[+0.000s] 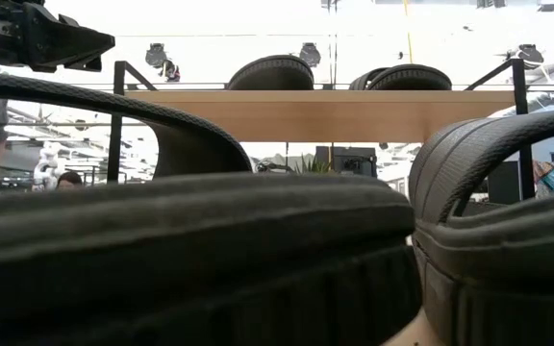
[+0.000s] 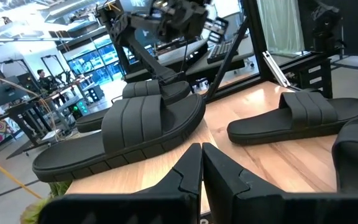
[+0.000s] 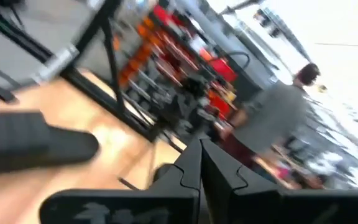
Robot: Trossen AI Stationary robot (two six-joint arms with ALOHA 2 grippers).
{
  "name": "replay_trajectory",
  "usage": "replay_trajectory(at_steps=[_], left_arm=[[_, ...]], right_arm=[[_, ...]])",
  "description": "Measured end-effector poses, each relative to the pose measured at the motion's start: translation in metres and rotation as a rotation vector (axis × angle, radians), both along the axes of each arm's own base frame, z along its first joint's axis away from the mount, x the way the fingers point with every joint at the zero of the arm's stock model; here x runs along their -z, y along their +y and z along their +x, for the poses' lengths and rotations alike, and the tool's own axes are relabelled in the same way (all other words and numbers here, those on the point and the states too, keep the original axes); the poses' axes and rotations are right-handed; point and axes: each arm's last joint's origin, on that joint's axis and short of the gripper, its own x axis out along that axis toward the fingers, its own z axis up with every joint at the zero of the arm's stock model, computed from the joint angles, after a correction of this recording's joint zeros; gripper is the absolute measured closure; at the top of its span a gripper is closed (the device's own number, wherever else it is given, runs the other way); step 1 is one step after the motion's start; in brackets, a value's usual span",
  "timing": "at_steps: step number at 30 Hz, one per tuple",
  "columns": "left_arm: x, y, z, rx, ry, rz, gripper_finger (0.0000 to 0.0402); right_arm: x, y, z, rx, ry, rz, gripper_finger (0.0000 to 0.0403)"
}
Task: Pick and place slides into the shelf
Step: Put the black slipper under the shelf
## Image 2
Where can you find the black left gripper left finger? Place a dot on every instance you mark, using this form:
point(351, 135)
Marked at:
point(166, 205)

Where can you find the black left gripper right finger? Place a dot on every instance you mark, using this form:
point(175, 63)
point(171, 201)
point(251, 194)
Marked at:
point(244, 202)

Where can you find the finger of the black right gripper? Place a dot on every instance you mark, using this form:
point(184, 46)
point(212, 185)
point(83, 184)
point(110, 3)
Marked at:
point(148, 57)

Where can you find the black slide sandal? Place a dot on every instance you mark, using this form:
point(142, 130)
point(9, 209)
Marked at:
point(89, 119)
point(73, 152)
point(259, 127)
point(357, 149)

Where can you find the black background robot arm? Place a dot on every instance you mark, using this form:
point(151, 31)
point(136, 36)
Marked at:
point(325, 25)

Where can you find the grey desk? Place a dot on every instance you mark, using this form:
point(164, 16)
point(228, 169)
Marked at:
point(197, 64)

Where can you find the black keyboard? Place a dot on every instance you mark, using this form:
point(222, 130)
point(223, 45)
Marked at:
point(221, 51)

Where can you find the black computer green lights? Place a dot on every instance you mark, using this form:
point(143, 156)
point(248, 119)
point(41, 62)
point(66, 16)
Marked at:
point(81, 107)

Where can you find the person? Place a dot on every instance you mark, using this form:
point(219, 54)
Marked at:
point(43, 82)

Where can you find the black standing desk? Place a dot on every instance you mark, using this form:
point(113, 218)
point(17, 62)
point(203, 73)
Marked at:
point(23, 109)

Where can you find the small green plant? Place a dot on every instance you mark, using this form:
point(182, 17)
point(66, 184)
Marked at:
point(39, 208)

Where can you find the silver aluminium extrusion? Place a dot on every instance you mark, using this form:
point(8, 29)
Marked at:
point(275, 68)

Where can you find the black monitor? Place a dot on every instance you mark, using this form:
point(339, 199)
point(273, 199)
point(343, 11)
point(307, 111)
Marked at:
point(2, 91)

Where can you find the white curtain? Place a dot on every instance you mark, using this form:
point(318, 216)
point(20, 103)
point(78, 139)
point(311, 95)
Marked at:
point(280, 25)

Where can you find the black metal rig frame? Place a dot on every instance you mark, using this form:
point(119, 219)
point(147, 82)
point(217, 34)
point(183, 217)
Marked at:
point(255, 37)

